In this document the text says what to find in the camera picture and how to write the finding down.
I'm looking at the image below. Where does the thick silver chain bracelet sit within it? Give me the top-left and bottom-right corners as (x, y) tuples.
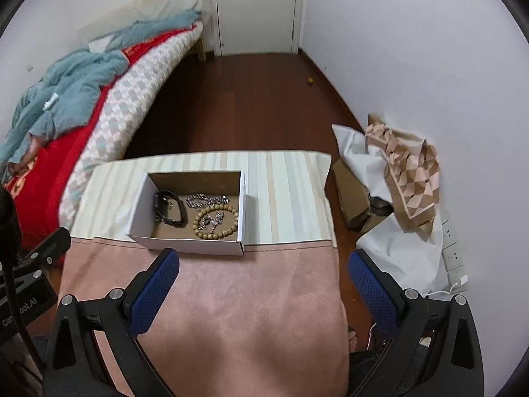
(184, 192), (230, 209)

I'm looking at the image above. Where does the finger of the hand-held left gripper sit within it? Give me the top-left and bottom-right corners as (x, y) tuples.
(19, 227), (72, 264)

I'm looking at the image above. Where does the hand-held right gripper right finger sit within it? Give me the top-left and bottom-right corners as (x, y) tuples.
(347, 249), (485, 397)

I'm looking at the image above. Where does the wooden bed leg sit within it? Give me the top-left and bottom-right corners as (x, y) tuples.
(197, 21), (213, 62)

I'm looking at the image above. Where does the white charger cable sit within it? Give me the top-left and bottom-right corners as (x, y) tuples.
(368, 281), (459, 348)

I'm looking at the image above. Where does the thin silver charm bracelet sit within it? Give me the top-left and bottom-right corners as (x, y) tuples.
(199, 212), (225, 234)

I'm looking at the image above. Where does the bed with red blanket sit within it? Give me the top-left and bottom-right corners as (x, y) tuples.
(0, 27), (199, 265)

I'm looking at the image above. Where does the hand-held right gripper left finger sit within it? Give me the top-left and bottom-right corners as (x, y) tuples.
(43, 247), (181, 397)

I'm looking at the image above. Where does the cream mesh netting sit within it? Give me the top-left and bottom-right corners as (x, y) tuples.
(76, 0), (213, 46)

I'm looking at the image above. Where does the white cardboard box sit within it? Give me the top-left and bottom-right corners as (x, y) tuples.
(126, 169), (247, 257)

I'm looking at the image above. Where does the checkered bed quilt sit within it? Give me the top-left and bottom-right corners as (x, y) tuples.
(58, 21), (205, 224)

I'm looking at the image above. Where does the black strap bracelet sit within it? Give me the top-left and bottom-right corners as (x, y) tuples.
(153, 189), (185, 228)

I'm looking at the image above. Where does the blue-grey quilt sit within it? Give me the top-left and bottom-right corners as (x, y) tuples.
(0, 8), (203, 166)

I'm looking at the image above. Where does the brown geometric patterned scarf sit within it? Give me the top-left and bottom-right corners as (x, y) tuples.
(364, 112), (442, 232)

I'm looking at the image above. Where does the brown cardboard box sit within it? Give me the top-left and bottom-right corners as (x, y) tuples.
(333, 158), (393, 232)

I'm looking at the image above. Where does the wooden bead bracelet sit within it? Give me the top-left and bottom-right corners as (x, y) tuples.
(192, 203), (240, 241)

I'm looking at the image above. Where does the white door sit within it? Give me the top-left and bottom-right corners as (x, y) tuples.
(207, 0), (308, 56)

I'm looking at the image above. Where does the white power strip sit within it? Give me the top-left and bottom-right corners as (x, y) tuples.
(440, 211), (469, 292)

